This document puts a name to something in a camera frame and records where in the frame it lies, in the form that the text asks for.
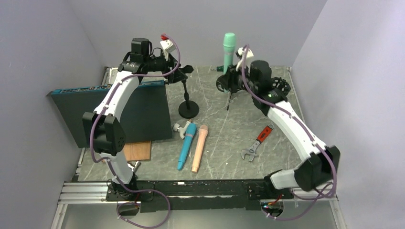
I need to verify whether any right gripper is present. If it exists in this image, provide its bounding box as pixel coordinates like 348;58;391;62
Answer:
218;62;258;96

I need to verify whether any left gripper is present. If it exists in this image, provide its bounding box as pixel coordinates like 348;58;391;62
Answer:
145;50;188;83

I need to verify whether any black tripod mic stand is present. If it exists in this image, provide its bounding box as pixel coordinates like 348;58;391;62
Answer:
216;75;238;111

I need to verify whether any green microphone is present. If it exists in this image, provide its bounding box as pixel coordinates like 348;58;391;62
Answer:
223;32;236;74

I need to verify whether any black round base stand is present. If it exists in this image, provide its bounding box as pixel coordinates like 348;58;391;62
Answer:
173;70;199;119

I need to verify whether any black shock mount stand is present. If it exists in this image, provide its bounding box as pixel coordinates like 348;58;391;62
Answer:
271;77;291;96

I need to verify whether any pink microphone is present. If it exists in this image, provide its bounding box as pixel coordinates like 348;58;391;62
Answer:
191;125;209;173

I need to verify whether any blue microphone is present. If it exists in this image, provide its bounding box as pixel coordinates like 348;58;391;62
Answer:
177;121;196;171

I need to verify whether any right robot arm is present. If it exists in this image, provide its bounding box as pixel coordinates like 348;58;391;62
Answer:
216;61;341;198

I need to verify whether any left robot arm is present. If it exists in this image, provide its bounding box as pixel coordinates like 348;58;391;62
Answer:
82;34;186;200

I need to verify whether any dark blue flat box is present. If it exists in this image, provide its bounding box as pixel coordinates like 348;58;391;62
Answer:
50;80;173;148

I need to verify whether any white plastic faucet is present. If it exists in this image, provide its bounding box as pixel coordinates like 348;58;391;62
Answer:
172;119;192;140

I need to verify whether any wooden board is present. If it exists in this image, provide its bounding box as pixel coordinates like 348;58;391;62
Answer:
123;141;151;161

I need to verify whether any chrome metal fitting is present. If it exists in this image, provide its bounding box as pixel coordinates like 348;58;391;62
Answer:
131;161;141;173

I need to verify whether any green handled screwdriver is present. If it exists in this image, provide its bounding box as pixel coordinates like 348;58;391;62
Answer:
210;65;224;72

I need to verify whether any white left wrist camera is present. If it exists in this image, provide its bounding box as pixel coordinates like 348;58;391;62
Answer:
160;39;177;61

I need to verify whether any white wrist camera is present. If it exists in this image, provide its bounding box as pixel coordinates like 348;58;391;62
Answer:
236;47;254;70
160;39;177;61

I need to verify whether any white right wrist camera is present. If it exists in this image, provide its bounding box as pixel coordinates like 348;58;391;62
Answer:
236;47;254;70

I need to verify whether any silver metal bracket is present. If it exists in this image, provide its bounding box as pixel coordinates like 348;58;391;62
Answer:
101;67;118;85

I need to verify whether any red handled adjustable wrench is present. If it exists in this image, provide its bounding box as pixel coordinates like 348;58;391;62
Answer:
241;124;274;162

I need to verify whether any black mounting rail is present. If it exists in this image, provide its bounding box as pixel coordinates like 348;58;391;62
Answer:
106;179;293;213

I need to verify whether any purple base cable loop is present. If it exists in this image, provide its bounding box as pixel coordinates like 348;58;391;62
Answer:
116;189;171;229

